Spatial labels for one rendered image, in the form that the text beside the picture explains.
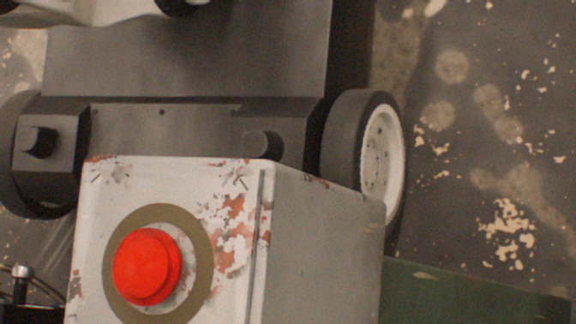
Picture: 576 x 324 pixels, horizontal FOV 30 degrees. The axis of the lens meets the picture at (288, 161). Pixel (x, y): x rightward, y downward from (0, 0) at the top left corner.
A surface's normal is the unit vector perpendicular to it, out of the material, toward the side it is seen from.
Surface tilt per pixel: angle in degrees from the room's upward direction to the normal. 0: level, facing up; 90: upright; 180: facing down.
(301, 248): 90
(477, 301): 90
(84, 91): 0
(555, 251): 0
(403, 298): 90
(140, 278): 0
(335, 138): 10
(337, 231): 90
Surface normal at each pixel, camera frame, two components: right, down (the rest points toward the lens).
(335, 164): -0.41, -0.01
